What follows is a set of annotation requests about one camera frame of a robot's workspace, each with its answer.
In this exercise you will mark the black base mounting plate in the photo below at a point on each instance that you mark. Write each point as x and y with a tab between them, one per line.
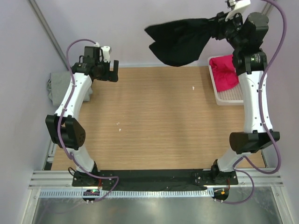
156	180

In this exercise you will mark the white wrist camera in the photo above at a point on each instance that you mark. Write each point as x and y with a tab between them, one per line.
104	52
236	6

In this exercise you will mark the grey folded t shirt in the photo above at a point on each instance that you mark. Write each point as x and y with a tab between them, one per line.
57	86

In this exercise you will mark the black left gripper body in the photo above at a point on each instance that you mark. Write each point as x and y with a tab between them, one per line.
103	75

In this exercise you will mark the right aluminium corner post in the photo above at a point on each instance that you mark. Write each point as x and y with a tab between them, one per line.
268	7

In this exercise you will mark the white slotted cable duct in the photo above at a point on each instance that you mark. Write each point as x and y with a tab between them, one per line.
94	193

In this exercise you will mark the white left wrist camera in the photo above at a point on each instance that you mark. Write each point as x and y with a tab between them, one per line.
104	52

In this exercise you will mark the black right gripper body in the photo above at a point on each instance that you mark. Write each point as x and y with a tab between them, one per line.
226	30

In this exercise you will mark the left aluminium corner post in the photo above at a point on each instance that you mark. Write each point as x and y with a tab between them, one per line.
43	22

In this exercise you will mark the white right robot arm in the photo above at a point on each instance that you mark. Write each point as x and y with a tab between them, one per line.
250	62

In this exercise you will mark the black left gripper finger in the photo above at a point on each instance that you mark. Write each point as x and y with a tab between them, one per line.
107	66
116	66

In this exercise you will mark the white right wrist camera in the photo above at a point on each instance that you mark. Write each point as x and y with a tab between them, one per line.
236	6

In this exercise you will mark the pink t shirt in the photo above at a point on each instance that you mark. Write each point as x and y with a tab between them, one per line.
224	73

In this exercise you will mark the white plastic laundry basket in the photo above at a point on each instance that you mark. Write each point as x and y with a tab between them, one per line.
229	97

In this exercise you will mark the aluminium corner post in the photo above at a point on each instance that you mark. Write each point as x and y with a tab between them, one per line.
43	22
268	7

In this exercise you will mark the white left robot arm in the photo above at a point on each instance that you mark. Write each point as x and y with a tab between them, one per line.
63	126

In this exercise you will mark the black t shirt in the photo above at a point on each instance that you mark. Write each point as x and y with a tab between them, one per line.
179	43

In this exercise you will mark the aluminium frame rail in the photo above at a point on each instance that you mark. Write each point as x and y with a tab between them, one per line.
56	179

